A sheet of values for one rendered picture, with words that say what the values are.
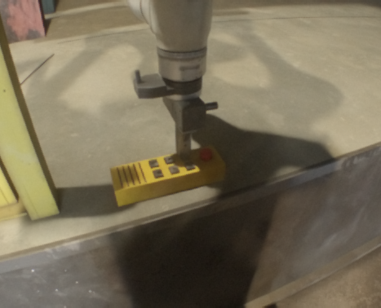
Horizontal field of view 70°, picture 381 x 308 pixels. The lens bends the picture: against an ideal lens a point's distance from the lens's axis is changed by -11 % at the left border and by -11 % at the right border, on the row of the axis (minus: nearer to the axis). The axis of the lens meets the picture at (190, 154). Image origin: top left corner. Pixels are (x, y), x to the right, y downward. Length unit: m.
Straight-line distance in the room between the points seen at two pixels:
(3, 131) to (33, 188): 0.13
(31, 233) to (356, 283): 1.29
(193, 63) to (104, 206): 0.34
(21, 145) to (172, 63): 0.29
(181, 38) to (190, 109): 0.13
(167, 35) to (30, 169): 0.34
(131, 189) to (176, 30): 0.32
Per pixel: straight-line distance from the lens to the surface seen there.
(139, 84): 0.56
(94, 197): 0.68
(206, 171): 0.65
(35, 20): 1.96
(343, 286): 1.47
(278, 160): 0.77
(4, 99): 0.52
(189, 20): 0.50
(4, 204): 0.73
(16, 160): 0.58
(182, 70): 0.53
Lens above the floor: 1.18
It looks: 38 degrees down
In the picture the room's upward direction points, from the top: straight up
